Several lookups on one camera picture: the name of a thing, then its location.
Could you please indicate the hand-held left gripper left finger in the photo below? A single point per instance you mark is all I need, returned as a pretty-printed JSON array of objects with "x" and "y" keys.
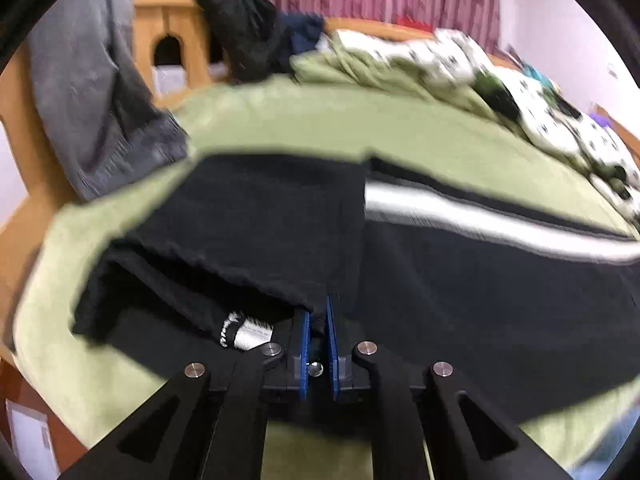
[{"x": 303, "y": 352}]

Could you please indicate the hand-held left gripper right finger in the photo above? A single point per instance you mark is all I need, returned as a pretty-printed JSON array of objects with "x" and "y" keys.
[{"x": 332, "y": 355}]

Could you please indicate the black pants with white stripe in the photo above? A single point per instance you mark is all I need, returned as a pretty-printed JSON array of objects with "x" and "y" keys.
[{"x": 250, "y": 220}]

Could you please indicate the green blanket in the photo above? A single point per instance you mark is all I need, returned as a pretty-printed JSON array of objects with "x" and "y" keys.
[{"x": 300, "y": 115}]

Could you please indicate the white box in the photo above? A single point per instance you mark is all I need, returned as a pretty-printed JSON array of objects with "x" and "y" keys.
[{"x": 27, "y": 435}]

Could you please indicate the dark cloth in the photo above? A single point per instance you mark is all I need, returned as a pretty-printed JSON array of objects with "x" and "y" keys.
[{"x": 495, "y": 92}]

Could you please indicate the navy garment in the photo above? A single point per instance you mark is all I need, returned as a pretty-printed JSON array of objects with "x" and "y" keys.
[{"x": 301, "y": 30}]

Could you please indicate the white printed quilt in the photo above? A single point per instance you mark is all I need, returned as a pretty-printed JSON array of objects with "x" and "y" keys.
[{"x": 545, "y": 110}]

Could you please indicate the black garment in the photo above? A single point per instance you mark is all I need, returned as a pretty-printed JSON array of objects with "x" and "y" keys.
[{"x": 245, "y": 25}]

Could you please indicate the grey garment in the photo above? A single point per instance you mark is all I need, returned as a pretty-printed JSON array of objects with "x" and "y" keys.
[{"x": 85, "y": 85}]

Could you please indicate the teal cloth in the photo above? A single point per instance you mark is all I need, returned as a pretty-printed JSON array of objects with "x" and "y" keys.
[{"x": 532, "y": 74}]

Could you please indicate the wooden bed frame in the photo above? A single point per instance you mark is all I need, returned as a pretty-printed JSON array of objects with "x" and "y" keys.
[{"x": 170, "y": 20}]

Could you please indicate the white wall socket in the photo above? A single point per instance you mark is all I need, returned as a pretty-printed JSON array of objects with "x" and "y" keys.
[{"x": 613, "y": 70}]

